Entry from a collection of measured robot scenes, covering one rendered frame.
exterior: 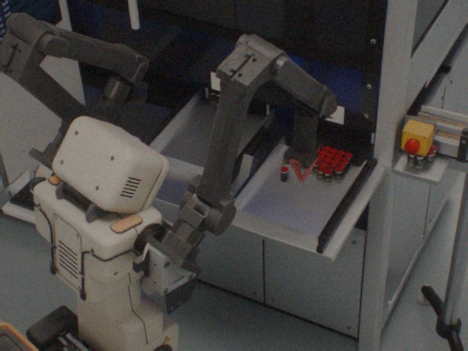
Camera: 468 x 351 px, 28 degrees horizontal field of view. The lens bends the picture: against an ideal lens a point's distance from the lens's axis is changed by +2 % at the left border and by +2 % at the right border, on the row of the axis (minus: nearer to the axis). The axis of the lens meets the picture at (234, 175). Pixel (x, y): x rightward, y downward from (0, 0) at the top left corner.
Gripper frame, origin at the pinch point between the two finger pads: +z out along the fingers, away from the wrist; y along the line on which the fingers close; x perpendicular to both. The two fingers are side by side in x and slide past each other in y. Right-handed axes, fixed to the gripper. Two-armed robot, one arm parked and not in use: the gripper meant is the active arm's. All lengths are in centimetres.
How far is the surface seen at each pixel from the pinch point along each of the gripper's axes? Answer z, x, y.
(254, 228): 20.3, 12.1, -0.2
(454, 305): 76, -33, 62
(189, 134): 16, 48, 28
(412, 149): 3.9, -18.7, 33.0
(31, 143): 20, 89, 5
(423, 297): 96, -18, 84
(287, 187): 17.5, 10.9, 18.2
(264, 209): 19.0, 12.9, 7.3
